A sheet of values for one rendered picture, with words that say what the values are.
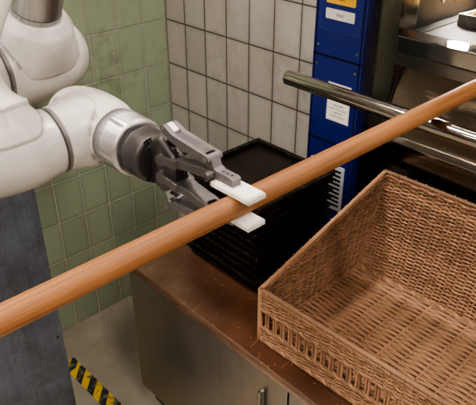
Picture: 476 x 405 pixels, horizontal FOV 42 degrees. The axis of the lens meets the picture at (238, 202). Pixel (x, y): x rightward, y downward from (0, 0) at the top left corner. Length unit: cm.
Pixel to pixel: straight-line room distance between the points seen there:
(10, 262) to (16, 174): 59
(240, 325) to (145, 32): 107
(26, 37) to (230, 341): 79
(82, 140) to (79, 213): 129
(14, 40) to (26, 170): 50
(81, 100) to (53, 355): 88
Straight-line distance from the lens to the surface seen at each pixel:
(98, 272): 65
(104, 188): 223
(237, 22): 191
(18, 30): 134
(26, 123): 90
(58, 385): 176
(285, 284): 145
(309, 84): 124
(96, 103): 95
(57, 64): 138
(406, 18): 157
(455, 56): 149
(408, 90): 159
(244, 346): 146
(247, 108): 197
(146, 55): 217
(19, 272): 150
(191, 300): 158
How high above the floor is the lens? 159
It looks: 31 degrees down
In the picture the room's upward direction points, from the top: straight up
